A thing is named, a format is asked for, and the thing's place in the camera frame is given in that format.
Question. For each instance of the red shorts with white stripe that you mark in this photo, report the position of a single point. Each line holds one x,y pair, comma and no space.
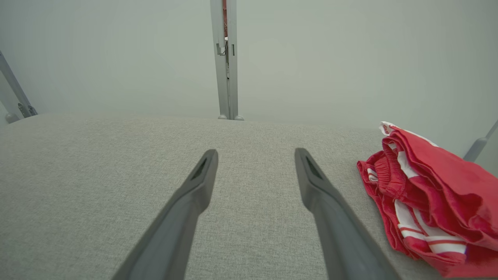
455,182

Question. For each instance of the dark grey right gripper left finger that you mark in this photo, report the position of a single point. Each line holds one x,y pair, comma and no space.
167,249

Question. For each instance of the grey metal post red sticker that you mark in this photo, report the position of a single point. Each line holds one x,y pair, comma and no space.
222,77

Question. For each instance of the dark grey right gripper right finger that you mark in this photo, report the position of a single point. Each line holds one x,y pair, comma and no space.
350,249

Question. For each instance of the grey metal frame post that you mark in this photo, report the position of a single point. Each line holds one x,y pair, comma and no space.
17,91
475,149

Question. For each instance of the red basketball jersey white sleeves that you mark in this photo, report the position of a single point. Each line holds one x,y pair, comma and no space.
428,243

